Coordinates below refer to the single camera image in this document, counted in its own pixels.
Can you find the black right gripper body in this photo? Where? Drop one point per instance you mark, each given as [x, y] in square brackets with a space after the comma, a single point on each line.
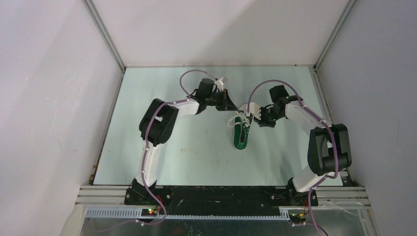
[268, 117]

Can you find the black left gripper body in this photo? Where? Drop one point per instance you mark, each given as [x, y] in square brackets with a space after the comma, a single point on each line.
[221, 104]

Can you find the green canvas sneaker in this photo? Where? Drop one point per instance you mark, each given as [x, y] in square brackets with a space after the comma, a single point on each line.
[240, 138]

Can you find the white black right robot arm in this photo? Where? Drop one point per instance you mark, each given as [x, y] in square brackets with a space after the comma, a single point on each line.
[328, 147]

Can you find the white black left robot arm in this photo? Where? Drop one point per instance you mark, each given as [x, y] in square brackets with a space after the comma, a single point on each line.
[157, 125]

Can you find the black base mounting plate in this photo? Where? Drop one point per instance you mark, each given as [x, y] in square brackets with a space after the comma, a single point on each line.
[252, 201]

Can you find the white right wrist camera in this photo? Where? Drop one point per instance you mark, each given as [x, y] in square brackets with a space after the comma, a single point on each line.
[253, 109]

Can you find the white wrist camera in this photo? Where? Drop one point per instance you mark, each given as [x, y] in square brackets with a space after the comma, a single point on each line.
[253, 109]
[220, 83]

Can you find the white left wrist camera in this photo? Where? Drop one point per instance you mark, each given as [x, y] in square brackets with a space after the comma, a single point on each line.
[220, 83]

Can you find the aluminium frame rail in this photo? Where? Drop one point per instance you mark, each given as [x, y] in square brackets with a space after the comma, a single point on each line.
[332, 195]

